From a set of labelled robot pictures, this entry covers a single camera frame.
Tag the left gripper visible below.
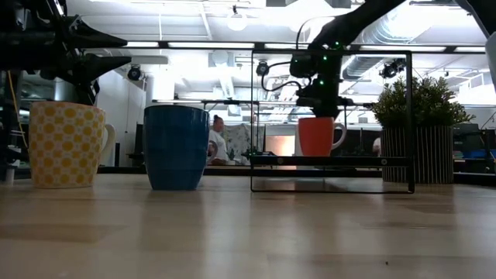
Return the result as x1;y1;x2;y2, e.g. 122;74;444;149
36;0;133;105

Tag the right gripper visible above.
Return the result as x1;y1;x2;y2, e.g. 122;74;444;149
295;76;356;119

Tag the orange mug white handle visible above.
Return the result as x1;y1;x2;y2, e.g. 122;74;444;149
297;116;348;157

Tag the clear blue mug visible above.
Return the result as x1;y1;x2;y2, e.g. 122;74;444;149
28;101;117;190

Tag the blue ceramic mug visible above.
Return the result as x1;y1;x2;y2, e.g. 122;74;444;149
142;105;219;191

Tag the black background screen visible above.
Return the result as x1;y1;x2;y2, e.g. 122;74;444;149
133;122;145;157

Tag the potted plant striped pot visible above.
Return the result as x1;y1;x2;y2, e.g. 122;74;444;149
370;75;477;185

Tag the person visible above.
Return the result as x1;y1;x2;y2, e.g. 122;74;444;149
208;114;230;167

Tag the round white pendant lamp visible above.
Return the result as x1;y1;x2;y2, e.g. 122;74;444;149
226;5;249;32

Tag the blue storage bin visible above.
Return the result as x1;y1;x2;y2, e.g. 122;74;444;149
463;150;496;160

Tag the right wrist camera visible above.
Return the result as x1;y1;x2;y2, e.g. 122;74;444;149
289;52;323;78

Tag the silver ceiling duct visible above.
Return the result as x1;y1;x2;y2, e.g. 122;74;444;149
340;7;489;81

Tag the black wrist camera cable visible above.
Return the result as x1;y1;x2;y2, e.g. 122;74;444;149
260;60;307;93

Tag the orange yellow cable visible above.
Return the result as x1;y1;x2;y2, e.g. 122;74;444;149
6;69;29;150

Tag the black table frame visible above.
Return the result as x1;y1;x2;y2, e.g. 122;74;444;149
11;164;496;186

